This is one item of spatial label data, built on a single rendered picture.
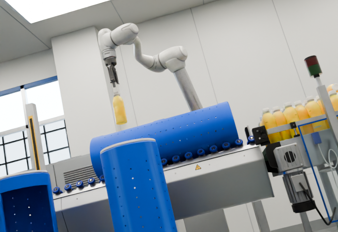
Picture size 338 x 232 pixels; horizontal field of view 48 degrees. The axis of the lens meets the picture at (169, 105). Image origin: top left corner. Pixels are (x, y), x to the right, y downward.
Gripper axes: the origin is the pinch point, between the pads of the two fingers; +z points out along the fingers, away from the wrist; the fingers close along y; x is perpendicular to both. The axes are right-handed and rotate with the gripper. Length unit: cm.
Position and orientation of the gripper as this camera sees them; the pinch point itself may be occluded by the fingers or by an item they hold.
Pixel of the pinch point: (115, 88)
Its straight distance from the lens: 245.2
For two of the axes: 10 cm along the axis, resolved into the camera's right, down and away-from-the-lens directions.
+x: 9.6, -2.6, -1.2
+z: 2.2, 9.4, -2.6
